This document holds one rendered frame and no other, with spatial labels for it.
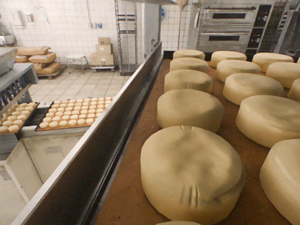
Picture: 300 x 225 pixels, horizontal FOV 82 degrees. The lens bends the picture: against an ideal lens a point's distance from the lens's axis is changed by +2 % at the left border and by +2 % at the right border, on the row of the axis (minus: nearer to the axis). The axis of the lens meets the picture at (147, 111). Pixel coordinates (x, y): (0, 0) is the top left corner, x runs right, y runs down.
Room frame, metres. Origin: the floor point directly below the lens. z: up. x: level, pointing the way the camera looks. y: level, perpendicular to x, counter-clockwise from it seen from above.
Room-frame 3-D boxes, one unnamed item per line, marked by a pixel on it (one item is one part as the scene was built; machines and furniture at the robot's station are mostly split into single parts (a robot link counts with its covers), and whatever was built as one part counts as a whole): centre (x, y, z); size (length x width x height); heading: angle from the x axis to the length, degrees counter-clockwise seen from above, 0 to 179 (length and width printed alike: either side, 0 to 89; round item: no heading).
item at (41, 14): (5.09, 2.76, 1.37); 0.27 x 0.02 x 0.40; 92
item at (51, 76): (4.48, 2.95, 0.06); 1.20 x 0.80 x 0.11; 94
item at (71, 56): (4.78, 1.94, 0.23); 0.45 x 0.45 x 0.46; 84
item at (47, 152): (1.10, 0.52, 0.45); 0.70 x 0.34 x 0.90; 102
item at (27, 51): (4.50, 2.90, 0.62); 0.72 x 0.42 x 0.17; 98
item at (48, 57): (4.48, 2.66, 0.47); 0.72 x 0.42 x 0.17; 7
